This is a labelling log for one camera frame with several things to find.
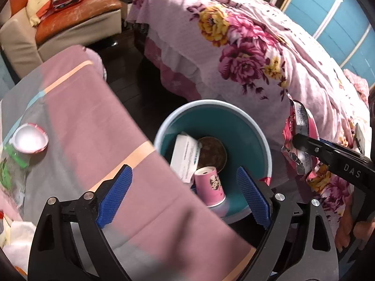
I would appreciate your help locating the bed with floral cover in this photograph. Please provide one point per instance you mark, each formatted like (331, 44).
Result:
(249, 49)

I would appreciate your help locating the green plastic wrapper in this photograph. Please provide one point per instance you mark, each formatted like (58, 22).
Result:
(11, 166)

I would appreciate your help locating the beige armchair orange seat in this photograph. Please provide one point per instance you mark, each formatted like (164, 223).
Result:
(17, 41)

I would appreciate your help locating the brown woven bowl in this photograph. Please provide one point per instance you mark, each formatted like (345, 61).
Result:
(212, 152)

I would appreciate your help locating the pink foil snack wrapper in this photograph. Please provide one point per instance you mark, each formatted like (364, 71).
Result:
(298, 123)

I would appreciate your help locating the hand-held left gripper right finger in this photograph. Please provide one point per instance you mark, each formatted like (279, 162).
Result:
(253, 199)

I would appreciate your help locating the white tissue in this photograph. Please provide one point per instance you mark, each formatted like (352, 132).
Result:
(20, 240)

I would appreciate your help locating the pink paper cup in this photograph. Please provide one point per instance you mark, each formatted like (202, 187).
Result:
(209, 184)

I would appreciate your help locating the person's right hand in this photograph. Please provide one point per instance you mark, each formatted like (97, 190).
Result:
(345, 225)

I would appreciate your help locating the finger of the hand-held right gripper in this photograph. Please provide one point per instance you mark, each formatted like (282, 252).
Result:
(310, 146)
(329, 142)

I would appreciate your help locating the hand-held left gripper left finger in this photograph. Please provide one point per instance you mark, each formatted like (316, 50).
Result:
(115, 199)

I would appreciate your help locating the white cardboard box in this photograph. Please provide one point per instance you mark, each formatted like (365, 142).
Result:
(184, 155)

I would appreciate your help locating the yellow cloth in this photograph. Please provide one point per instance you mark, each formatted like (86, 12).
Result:
(38, 3)

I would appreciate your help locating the teal trash bin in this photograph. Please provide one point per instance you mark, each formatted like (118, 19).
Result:
(234, 134)

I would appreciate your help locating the blue sliding door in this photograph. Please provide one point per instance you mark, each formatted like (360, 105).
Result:
(337, 29)

